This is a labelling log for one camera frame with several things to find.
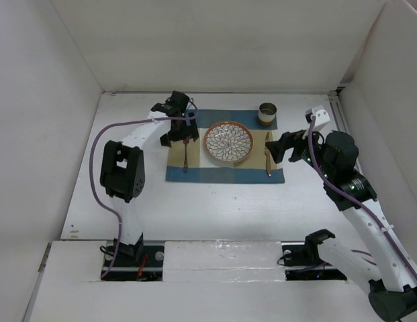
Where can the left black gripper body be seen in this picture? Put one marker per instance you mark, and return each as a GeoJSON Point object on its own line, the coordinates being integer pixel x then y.
{"type": "Point", "coordinates": [182, 132]}

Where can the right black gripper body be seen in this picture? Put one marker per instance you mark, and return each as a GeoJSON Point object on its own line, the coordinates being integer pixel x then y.
{"type": "Point", "coordinates": [318, 149]}

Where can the copper table knife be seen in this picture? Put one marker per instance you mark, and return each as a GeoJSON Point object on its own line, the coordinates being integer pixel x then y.
{"type": "Point", "coordinates": [268, 155]}

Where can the silver fork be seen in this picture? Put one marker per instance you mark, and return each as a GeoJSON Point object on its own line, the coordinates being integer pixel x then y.
{"type": "Point", "coordinates": [185, 162]}

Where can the white brown metal cup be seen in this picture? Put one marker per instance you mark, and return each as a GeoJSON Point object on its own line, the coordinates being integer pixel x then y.
{"type": "Point", "coordinates": [267, 114]}

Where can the orange rimmed patterned plate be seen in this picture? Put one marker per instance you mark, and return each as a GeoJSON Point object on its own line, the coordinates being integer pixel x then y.
{"type": "Point", "coordinates": [228, 142]}

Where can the blue beige checked placemat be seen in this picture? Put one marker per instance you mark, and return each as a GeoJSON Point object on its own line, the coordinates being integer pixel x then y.
{"type": "Point", "coordinates": [205, 169]}

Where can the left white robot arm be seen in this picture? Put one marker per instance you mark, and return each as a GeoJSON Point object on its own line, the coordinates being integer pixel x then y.
{"type": "Point", "coordinates": [122, 172]}

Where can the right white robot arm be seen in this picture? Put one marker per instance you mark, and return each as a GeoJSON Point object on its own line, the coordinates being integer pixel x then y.
{"type": "Point", "coordinates": [389, 278]}

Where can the aluminium rail right side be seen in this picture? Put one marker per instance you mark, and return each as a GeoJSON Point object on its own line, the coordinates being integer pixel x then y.
{"type": "Point", "coordinates": [340, 124]}

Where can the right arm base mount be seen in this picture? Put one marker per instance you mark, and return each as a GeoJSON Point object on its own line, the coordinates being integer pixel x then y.
{"type": "Point", "coordinates": [302, 262]}

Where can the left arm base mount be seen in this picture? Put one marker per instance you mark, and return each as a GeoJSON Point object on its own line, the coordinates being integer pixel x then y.
{"type": "Point", "coordinates": [133, 263]}

